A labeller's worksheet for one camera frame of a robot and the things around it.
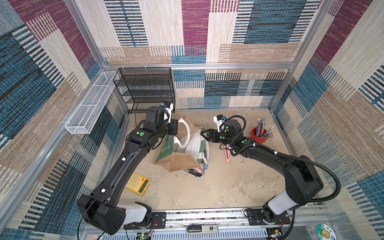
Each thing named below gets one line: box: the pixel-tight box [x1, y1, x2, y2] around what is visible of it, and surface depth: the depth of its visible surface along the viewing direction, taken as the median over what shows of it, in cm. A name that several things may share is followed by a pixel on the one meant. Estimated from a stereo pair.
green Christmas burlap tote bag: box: [153, 115, 210, 173], surface depth 84 cm
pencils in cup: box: [256, 118, 275, 139], surface depth 96 cm
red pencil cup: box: [249, 127, 267, 144], surface depth 97 cm
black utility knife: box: [183, 168, 202, 177], surface depth 89 cm
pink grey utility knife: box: [195, 167, 205, 175], surface depth 91 cm
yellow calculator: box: [125, 173, 151, 195], surface depth 85 cm
